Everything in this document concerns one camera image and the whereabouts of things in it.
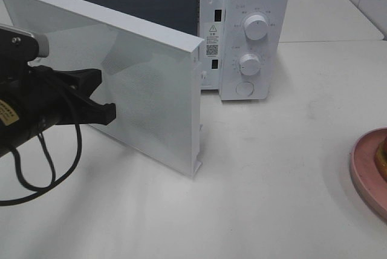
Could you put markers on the white microwave knob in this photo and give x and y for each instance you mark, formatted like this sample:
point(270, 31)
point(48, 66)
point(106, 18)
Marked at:
point(255, 26)
point(249, 64)

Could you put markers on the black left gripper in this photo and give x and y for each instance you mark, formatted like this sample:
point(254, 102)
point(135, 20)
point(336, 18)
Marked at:
point(49, 97)

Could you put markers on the burger with lettuce and tomato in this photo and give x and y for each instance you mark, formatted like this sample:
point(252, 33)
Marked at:
point(380, 159)

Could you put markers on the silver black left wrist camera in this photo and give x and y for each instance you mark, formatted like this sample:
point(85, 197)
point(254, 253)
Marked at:
point(19, 47)

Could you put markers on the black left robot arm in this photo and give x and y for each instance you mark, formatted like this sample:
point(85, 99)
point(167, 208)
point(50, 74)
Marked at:
point(11, 134)

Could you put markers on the white microwave oven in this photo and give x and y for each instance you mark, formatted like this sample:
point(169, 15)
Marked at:
point(240, 38)

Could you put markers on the white microwave door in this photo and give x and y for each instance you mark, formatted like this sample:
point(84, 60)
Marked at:
point(151, 72)

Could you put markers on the pink round plate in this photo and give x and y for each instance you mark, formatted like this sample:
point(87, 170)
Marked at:
point(366, 178)

